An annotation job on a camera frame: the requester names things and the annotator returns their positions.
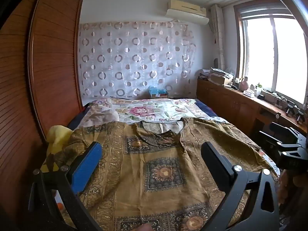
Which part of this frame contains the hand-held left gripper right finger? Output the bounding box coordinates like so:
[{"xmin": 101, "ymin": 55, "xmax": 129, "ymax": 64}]
[{"xmin": 201, "ymin": 141, "xmax": 280, "ymax": 231}]

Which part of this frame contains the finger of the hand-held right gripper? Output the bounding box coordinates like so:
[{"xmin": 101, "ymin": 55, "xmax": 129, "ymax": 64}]
[
  {"xmin": 259, "ymin": 131, "xmax": 283, "ymax": 150},
  {"xmin": 269, "ymin": 122, "xmax": 304, "ymax": 143}
]

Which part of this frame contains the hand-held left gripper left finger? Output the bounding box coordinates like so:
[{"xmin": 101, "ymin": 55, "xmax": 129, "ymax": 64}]
[{"xmin": 28, "ymin": 141, "xmax": 104, "ymax": 231}]

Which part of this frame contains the brown patterned shirt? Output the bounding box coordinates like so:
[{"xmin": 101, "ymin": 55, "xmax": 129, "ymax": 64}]
[{"xmin": 41, "ymin": 117, "xmax": 280, "ymax": 231}]

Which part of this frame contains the person's right hand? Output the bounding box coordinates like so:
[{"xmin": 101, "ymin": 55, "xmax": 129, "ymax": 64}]
[{"xmin": 279, "ymin": 168, "xmax": 308, "ymax": 205}]

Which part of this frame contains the orange fruit print towel blanket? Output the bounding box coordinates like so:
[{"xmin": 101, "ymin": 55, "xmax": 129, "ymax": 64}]
[{"xmin": 259, "ymin": 149, "xmax": 281, "ymax": 181}]

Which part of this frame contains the small black stand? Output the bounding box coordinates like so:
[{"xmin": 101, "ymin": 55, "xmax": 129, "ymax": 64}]
[
  {"xmin": 297, "ymin": 109, "xmax": 308, "ymax": 124},
  {"xmin": 286, "ymin": 102, "xmax": 297, "ymax": 116}
]

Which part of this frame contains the pale yellow cloth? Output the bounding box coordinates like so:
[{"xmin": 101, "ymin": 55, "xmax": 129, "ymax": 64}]
[{"xmin": 46, "ymin": 125, "xmax": 74, "ymax": 171}]

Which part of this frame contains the long wooden cabinet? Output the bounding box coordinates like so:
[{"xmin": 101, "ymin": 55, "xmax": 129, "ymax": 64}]
[{"xmin": 196, "ymin": 77, "xmax": 308, "ymax": 150}]

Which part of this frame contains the navy blue blanket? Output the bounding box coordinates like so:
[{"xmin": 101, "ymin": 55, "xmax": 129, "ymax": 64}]
[{"xmin": 194, "ymin": 100, "xmax": 219, "ymax": 119}]

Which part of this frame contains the cardboard box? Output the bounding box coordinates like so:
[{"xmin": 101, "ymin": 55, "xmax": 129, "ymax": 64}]
[{"xmin": 210, "ymin": 74, "xmax": 233, "ymax": 85}]

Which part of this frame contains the window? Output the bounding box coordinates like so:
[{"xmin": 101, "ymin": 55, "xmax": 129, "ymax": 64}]
[{"xmin": 233, "ymin": 0, "xmax": 308, "ymax": 106}]

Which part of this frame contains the floral blanket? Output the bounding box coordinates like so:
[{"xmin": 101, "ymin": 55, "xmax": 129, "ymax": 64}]
[{"xmin": 79, "ymin": 98, "xmax": 222, "ymax": 128}]

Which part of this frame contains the pile of papers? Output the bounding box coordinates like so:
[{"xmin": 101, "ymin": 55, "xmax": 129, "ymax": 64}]
[{"xmin": 198, "ymin": 67, "xmax": 236, "ymax": 86}]

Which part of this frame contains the wooden slatted wardrobe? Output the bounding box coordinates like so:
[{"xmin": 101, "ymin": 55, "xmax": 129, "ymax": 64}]
[{"xmin": 0, "ymin": 0, "xmax": 84, "ymax": 222}]

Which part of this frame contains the white window drape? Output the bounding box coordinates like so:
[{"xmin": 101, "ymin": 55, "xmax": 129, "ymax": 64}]
[{"xmin": 211, "ymin": 4, "xmax": 226, "ymax": 71}]

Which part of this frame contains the sheer circle pattern curtain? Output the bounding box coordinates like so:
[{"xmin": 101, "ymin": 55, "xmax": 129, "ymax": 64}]
[{"xmin": 78, "ymin": 20, "xmax": 196, "ymax": 101}]

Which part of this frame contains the wall air conditioner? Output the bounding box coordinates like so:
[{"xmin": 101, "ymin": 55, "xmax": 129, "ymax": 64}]
[{"xmin": 166, "ymin": 0, "xmax": 209, "ymax": 26}]

